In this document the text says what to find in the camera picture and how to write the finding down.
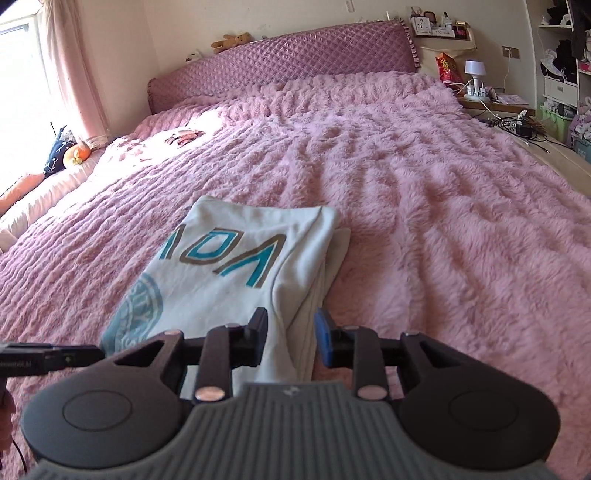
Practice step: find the pile of mixed clothes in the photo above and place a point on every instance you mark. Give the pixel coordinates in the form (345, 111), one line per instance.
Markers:
(565, 57)

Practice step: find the teal plastic bin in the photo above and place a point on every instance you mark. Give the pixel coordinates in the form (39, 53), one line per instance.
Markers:
(582, 148)

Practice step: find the wooden bedside table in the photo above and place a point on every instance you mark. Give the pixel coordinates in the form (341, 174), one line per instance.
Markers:
(503, 107)

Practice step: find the pink booklet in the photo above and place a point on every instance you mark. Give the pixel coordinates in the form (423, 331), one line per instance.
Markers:
(511, 98)

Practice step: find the dark blue patterned pillow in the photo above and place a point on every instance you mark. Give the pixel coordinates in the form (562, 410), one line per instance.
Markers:
(57, 152)

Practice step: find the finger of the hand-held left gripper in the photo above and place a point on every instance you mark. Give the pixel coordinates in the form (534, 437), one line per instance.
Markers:
(78, 356)

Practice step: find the pink fluffy blanket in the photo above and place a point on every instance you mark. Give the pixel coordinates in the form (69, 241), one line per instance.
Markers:
(415, 230)

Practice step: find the pink curtain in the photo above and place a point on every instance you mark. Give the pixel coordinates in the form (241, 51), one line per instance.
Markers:
(74, 69)

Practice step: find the white drawer unit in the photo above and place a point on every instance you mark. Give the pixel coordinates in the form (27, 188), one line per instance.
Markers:
(559, 90)

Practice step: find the green plastic bin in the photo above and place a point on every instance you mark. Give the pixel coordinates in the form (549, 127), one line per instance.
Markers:
(558, 127)

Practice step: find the peach pillow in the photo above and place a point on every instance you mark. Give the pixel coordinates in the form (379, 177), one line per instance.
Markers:
(21, 191)

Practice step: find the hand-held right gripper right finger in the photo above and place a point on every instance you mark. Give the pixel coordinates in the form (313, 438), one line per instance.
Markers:
(324, 339)

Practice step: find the brown teddy bear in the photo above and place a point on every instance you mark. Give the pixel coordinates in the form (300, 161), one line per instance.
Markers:
(231, 41)

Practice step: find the white table lamp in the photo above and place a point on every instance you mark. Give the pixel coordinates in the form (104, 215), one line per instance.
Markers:
(474, 69)

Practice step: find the white printed sweatshirt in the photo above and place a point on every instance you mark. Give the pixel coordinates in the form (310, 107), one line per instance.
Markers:
(231, 240)

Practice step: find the white power strip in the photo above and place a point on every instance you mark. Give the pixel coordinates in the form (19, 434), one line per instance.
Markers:
(475, 97)

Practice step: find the row of small shelf items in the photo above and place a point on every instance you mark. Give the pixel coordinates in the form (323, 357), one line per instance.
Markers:
(438, 25)

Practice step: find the small brown pink cloth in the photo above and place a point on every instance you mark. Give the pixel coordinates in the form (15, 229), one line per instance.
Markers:
(184, 137)

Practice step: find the person's left hand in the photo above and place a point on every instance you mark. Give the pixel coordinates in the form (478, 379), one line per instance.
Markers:
(5, 420)

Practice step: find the red snack bag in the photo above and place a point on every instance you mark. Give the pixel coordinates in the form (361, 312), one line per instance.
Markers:
(446, 68)

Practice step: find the window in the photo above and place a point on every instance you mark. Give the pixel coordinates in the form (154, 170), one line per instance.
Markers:
(23, 92)

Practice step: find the pale pink bed sheet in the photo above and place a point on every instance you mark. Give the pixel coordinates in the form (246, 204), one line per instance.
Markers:
(51, 194)

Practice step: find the small white plush toy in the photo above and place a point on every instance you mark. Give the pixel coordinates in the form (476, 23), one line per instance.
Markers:
(194, 56)

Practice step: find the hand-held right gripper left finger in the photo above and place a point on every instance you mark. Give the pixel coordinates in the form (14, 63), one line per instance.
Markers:
(257, 339)

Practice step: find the cream open wardrobe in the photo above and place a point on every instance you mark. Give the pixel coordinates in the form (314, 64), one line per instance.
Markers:
(549, 32)

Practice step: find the wooden bed frame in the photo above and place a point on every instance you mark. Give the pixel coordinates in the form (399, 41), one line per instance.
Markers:
(554, 159)

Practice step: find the gold wall socket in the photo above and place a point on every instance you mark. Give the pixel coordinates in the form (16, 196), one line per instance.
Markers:
(510, 52)

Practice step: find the purple quilted headboard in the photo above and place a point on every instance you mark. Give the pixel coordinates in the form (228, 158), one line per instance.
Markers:
(300, 60)

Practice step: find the orange plush toy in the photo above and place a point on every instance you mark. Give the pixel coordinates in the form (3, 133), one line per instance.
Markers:
(76, 157)

